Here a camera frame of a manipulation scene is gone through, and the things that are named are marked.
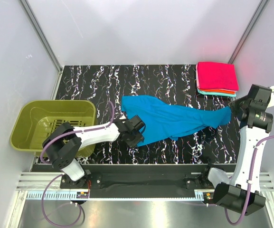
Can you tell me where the blue t shirt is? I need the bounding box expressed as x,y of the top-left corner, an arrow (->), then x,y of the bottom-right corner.
121,95 -> 231,147

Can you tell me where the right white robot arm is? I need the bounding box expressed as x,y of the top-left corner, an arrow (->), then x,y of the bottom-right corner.
200,85 -> 274,217

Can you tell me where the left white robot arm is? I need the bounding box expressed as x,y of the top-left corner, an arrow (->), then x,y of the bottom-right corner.
40,115 -> 146,188

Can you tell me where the folded teal t shirt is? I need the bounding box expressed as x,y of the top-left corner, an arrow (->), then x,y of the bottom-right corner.
197,89 -> 236,97

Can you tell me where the folded orange t shirt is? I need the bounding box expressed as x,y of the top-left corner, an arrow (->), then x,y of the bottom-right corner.
198,89 -> 236,95

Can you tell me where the folded pink t shirt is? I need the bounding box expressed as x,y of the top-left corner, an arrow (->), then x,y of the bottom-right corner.
196,62 -> 239,92

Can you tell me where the black marble pattern mat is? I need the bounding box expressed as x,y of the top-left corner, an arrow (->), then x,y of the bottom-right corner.
54,65 -> 240,164

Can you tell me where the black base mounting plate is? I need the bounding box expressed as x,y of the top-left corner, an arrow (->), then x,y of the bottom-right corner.
31,162 -> 237,200

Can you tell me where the olive green plastic basket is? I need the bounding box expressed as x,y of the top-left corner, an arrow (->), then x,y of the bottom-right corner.
10,100 -> 97,156

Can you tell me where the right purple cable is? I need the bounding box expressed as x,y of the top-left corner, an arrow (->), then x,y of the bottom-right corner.
223,87 -> 274,225

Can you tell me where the purple cable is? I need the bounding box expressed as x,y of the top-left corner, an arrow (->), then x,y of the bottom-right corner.
39,101 -> 115,226
223,87 -> 274,225

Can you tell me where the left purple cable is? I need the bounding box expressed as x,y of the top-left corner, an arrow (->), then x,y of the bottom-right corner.
39,101 -> 115,226

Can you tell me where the right aluminium corner post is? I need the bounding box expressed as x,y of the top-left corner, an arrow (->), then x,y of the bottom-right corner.
228,0 -> 270,64

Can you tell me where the aluminium corner post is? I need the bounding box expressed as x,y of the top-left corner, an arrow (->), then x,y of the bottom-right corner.
18,0 -> 64,72
228,0 -> 270,64

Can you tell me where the aluminium rail frame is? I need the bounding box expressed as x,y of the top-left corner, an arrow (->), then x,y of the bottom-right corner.
7,172 -> 274,228

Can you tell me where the left aluminium corner post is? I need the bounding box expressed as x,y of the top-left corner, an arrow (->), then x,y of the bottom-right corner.
18,0 -> 64,72

